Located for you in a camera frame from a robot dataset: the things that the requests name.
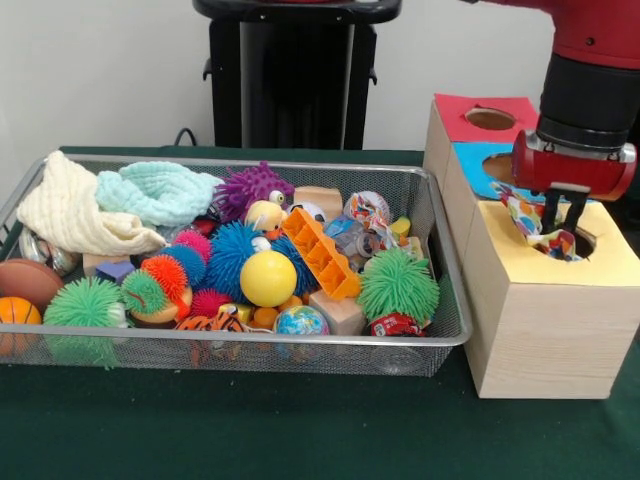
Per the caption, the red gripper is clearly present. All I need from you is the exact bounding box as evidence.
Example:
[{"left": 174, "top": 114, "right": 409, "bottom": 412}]
[{"left": 510, "top": 128, "right": 639, "bottom": 234}]

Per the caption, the wooden three-hole box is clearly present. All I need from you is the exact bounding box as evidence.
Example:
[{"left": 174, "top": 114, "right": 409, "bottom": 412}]
[{"left": 423, "top": 93, "right": 640, "bottom": 400}]

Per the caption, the silver mesh bin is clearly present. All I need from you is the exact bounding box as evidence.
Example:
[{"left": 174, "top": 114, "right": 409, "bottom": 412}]
[{"left": 0, "top": 153, "right": 474, "bottom": 379}]

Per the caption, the green spiky ball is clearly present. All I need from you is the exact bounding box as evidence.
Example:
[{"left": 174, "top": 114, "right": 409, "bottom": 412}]
[
  {"left": 356, "top": 247, "right": 441, "bottom": 326},
  {"left": 43, "top": 277, "right": 127, "bottom": 371}
]

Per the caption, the orange plastic block tray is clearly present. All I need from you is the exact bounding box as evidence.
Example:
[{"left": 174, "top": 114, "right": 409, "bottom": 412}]
[{"left": 281, "top": 207, "right": 362, "bottom": 301}]

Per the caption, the globe print ball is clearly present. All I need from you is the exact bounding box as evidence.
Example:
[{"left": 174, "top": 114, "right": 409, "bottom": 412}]
[{"left": 273, "top": 304, "right": 331, "bottom": 337}]

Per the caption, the yellow ball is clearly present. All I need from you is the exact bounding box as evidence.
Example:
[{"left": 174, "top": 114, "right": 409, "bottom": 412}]
[{"left": 239, "top": 249, "right": 299, "bottom": 309}]

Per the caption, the purple spiky toy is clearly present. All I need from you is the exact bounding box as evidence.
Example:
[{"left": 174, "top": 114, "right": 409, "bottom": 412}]
[{"left": 212, "top": 160, "right": 296, "bottom": 224}]

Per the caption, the dark green tablecloth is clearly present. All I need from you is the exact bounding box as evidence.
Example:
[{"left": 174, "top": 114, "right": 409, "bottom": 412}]
[{"left": 0, "top": 145, "right": 640, "bottom": 480}]

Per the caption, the mint knitted cloth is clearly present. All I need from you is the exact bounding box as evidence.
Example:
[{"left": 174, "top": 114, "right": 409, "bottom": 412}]
[{"left": 94, "top": 162, "right": 224, "bottom": 227}]

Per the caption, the cream knitted cloth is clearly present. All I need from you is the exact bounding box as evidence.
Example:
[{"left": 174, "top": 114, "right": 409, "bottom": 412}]
[{"left": 16, "top": 149, "right": 168, "bottom": 256}]

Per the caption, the brown toy football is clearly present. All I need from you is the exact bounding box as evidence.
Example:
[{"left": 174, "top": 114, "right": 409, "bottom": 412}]
[{"left": 0, "top": 258, "right": 62, "bottom": 314}]

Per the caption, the small orange basketball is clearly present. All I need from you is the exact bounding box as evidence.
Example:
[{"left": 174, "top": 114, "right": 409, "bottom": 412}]
[{"left": 0, "top": 296, "right": 44, "bottom": 357}]

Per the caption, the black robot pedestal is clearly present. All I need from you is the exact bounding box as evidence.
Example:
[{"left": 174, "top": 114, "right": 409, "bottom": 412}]
[{"left": 192, "top": 0, "right": 404, "bottom": 150}]

